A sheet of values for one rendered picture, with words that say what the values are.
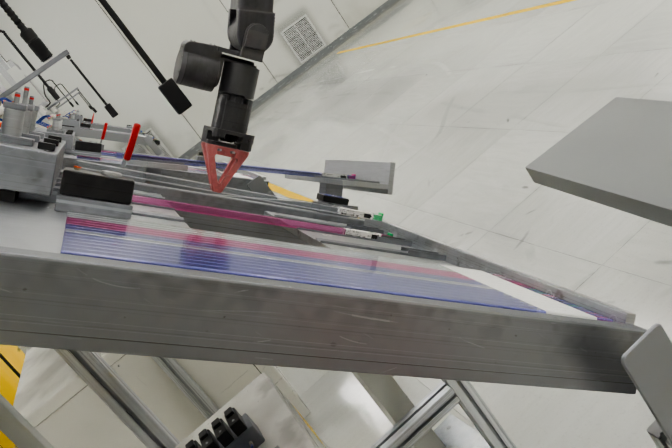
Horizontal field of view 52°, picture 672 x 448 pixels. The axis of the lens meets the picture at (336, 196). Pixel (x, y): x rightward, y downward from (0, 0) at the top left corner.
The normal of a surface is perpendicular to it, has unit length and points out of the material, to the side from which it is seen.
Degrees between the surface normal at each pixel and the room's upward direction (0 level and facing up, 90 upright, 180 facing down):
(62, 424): 90
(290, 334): 90
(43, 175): 90
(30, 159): 90
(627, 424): 0
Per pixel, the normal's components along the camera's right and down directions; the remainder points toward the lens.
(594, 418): -0.55, -0.78
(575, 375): 0.34, 0.11
